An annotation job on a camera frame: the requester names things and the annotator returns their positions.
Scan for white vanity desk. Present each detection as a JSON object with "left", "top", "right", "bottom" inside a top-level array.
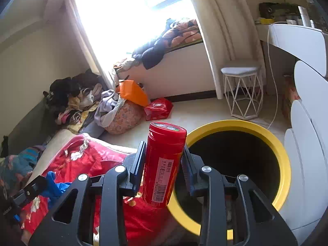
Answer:
[{"left": 256, "top": 23, "right": 328, "bottom": 77}]

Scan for beige bed sheet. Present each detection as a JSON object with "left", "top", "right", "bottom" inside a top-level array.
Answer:
[{"left": 26, "top": 128, "right": 85, "bottom": 180}]

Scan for black cloth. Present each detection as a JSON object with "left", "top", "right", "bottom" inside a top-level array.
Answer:
[{"left": 0, "top": 135, "right": 9, "bottom": 158}]

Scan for dark jacket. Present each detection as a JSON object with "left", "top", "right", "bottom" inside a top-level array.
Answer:
[{"left": 132, "top": 38, "right": 170, "bottom": 69}]

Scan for window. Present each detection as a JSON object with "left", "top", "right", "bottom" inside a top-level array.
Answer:
[{"left": 74, "top": 0, "right": 195, "bottom": 64}]

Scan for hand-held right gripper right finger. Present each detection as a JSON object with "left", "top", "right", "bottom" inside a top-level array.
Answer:
[{"left": 181, "top": 145, "right": 298, "bottom": 246}]

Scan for dark patterned bag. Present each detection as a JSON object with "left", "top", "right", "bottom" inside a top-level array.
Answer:
[{"left": 259, "top": 2, "right": 300, "bottom": 21}]

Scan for pile of clothes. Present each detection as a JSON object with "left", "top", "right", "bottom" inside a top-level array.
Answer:
[{"left": 43, "top": 69, "right": 108, "bottom": 131}]

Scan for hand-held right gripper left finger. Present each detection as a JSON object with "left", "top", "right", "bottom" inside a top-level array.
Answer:
[{"left": 28, "top": 141, "right": 147, "bottom": 246}]

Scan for blue cloth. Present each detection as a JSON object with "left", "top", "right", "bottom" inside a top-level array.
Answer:
[{"left": 46, "top": 171, "right": 72, "bottom": 205}]

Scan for orange patterned quilt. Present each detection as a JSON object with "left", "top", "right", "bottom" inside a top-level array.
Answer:
[{"left": 164, "top": 18, "right": 203, "bottom": 47}]

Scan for colourful cloth pile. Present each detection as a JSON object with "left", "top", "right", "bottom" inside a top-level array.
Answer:
[{"left": 113, "top": 58, "right": 139, "bottom": 76}]

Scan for red floral blanket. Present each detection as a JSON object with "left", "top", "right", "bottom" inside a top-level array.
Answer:
[{"left": 20, "top": 133, "right": 180, "bottom": 246}]

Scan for cream curtain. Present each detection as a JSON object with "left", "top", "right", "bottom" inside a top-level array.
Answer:
[{"left": 181, "top": 0, "right": 267, "bottom": 100}]

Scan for grey headboard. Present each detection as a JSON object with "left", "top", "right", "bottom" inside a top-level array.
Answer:
[{"left": 8, "top": 97, "right": 59, "bottom": 149}]

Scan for orange bag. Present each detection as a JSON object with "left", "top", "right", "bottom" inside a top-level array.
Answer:
[{"left": 116, "top": 79, "right": 151, "bottom": 107}]

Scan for red cylindrical canister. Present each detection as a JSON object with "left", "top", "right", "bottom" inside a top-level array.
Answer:
[{"left": 142, "top": 122, "right": 187, "bottom": 208}]

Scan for lavender grey clothes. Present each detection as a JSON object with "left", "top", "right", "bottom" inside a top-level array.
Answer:
[{"left": 94, "top": 90, "right": 126, "bottom": 129}]

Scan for teal patterned cloth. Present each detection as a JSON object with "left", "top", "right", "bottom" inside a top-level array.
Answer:
[{"left": 0, "top": 146, "right": 43, "bottom": 192}]

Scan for yellow rimmed black trash bin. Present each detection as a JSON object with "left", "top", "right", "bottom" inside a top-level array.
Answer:
[{"left": 168, "top": 120, "right": 291, "bottom": 240}]

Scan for red plastic bag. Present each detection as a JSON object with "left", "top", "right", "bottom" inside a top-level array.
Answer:
[{"left": 144, "top": 97, "right": 174, "bottom": 121}]

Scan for floral fabric basket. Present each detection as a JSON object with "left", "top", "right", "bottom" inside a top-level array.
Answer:
[{"left": 105, "top": 100, "right": 144, "bottom": 135}]

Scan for white wire stool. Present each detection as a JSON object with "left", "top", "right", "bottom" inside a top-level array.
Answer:
[{"left": 221, "top": 61, "right": 264, "bottom": 121}]

